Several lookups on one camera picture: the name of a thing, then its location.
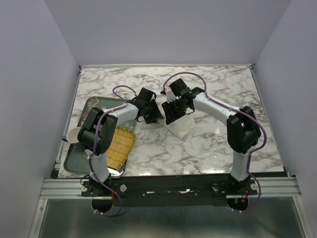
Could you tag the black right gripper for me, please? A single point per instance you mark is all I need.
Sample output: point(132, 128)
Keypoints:
point(170, 116)

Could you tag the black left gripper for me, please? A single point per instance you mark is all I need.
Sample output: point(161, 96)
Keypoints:
point(155, 115)

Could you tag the cream cloth napkin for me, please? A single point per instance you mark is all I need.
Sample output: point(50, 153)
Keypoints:
point(181, 128)

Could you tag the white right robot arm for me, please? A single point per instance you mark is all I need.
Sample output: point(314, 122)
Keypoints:
point(243, 130)

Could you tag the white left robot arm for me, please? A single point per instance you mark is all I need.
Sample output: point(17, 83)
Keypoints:
point(98, 129)

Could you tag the yellow bamboo mat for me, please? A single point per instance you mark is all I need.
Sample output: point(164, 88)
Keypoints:
point(121, 146)

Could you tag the white cup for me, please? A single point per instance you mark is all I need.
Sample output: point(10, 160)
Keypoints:
point(72, 135)

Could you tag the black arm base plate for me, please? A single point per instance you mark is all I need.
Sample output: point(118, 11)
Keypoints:
point(185, 190)

